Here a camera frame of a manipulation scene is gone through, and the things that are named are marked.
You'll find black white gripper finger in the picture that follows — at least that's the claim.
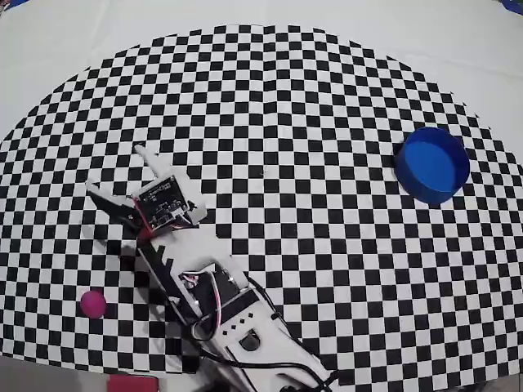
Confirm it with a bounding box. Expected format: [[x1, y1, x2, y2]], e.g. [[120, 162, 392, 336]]
[[85, 182, 143, 229]]

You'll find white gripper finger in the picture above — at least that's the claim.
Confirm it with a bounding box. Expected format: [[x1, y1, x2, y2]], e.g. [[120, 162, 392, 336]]
[[133, 144, 177, 188]]

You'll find white pink gripper body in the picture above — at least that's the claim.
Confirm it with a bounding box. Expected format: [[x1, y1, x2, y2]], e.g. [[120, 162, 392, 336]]
[[136, 175, 208, 242]]

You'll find pink faceted ball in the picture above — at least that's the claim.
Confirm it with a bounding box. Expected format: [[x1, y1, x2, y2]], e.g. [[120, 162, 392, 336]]
[[79, 290, 108, 319]]

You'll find blue round box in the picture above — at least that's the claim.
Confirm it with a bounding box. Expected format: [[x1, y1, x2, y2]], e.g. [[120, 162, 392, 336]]
[[393, 127, 471, 205]]

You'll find black white checkerboard mat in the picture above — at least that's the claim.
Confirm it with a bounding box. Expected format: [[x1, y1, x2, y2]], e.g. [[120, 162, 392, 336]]
[[0, 24, 523, 389]]

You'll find red flat object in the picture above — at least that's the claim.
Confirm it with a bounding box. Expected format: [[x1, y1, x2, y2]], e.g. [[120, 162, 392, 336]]
[[106, 375, 160, 392]]

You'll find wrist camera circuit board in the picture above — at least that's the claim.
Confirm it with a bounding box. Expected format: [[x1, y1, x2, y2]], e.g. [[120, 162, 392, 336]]
[[134, 174, 196, 236]]

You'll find white red servo wire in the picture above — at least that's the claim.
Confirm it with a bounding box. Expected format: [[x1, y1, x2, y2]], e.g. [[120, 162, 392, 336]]
[[181, 269, 228, 326]]

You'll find black camera cable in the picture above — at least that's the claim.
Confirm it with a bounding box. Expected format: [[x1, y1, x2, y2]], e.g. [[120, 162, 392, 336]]
[[247, 279, 340, 387]]

